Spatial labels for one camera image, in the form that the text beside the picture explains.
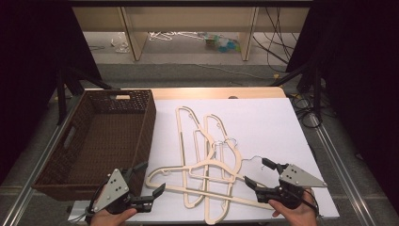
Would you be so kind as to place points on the black curtain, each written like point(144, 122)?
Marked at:
point(31, 78)
point(360, 78)

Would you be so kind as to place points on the person's right hand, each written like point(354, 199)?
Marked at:
point(298, 218)

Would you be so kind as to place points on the light wooden desk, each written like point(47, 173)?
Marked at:
point(188, 19)

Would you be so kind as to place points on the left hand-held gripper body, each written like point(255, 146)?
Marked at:
point(114, 188)

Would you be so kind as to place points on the clear plastic wrap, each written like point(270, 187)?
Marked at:
point(120, 44)

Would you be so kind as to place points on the person's left hand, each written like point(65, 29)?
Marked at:
point(108, 219)

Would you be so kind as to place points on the aluminium rail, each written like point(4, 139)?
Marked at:
point(342, 169)
point(37, 163)

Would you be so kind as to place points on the white paper sheet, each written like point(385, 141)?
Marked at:
point(266, 125)

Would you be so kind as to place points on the brown wicker basket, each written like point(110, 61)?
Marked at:
point(103, 141)

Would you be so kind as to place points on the pile of white hangers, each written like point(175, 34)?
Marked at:
point(163, 36)

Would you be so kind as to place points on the colourful plastic bag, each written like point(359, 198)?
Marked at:
point(224, 44)

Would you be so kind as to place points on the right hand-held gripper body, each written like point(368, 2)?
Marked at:
point(296, 177)

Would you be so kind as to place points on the black metal stand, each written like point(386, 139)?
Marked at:
point(61, 94)
point(316, 91)

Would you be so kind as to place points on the cream plastic hanger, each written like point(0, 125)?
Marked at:
point(181, 157)
point(175, 187)
point(207, 147)

